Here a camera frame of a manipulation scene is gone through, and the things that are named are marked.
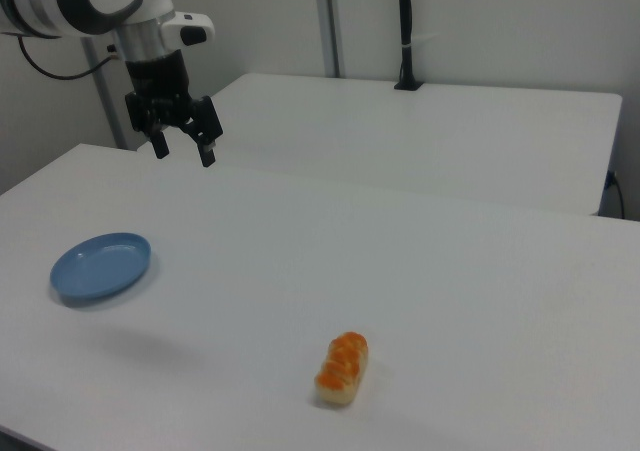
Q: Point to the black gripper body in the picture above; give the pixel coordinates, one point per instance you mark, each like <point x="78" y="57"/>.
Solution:
<point x="160" y="81"/>

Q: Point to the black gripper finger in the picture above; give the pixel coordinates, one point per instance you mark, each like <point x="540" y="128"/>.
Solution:
<point x="207" y="121"/>
<point x="159" y="143"/>

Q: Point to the orange glazed bread loaf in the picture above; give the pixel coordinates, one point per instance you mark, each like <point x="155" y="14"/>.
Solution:
<point x="342" y="368"/>

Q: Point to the blue round plate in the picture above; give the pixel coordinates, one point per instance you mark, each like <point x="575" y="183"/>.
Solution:
<point x="100" y="267"/>

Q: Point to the white side table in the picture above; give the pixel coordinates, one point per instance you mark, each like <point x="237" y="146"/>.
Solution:
<point x="400" y="136"/>

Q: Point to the grey aluminium frame post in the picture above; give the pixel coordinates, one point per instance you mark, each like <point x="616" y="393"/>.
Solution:
<point x="107" y="106"/>
<point x="330" y="26"/>

